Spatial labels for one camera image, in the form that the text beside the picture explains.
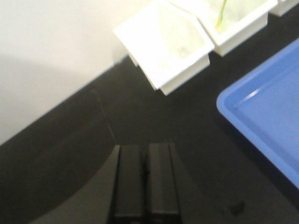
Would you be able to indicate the blue plastic tray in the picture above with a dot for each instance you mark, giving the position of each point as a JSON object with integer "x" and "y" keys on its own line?
{"x": 264, "y": 106}

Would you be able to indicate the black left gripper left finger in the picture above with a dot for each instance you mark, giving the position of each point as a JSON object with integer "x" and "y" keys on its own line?
{"x": 114, "y": 195}

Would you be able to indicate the white right storage bin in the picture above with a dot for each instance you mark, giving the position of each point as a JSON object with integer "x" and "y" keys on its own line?
{"x": 283, "y": 7}

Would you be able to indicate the white left storage bin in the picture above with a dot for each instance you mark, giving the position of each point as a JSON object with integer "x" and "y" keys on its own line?
{"x": 168, "y": 44}

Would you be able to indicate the white storage bin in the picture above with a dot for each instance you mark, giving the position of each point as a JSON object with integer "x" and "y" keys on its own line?
{"x": 283, "y": 7}
{"x": 168, "y": 44}
{"x": 241, "y": 19}

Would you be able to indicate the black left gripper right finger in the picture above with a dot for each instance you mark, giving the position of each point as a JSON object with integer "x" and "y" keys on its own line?
{"x": 161, "y": 192}

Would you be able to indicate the white middle storage bin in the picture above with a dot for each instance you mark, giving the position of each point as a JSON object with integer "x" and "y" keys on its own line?
{"x": 241, "y": 19}

